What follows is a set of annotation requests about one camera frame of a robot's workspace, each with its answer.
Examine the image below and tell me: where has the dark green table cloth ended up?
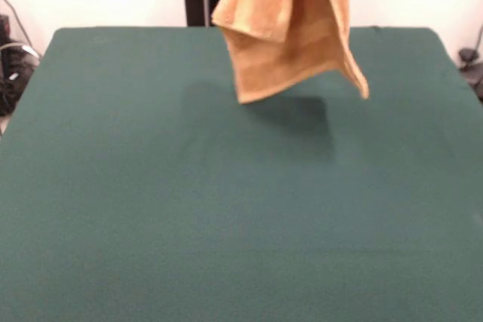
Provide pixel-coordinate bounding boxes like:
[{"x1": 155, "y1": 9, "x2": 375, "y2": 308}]
[{"x1": 0, "y1": 26, "x2": 483, "y2": 322}]

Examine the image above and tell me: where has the thin grey cable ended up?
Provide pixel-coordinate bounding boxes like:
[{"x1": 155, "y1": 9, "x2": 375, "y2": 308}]
[{"x1": 0, "y1": 0, "x2": 42, "y2": 61}]

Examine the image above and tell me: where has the tan terry towel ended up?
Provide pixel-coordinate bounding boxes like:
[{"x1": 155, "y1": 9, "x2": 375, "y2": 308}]
[{"x1": 211, "y1": 0, "x2": 370, "y2": 105}]

